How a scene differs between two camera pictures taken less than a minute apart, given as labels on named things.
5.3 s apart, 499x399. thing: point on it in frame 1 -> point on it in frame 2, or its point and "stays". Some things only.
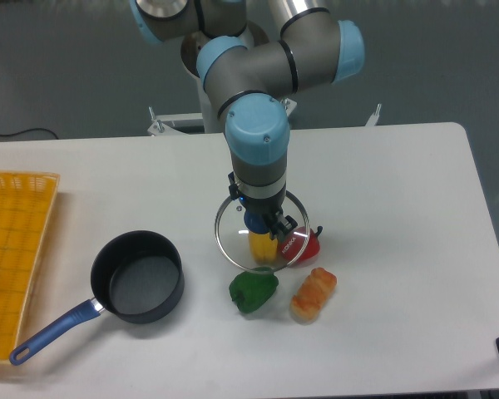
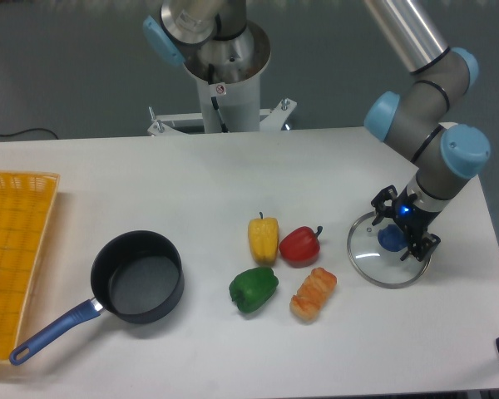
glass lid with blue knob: (249, 250) -> (375, 253)
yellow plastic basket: (18, 209) stays
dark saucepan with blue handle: (136, 278) stays
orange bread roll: (313, 291) stays
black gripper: (268, 206) -> (412, 220)
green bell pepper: (250, 290) stays
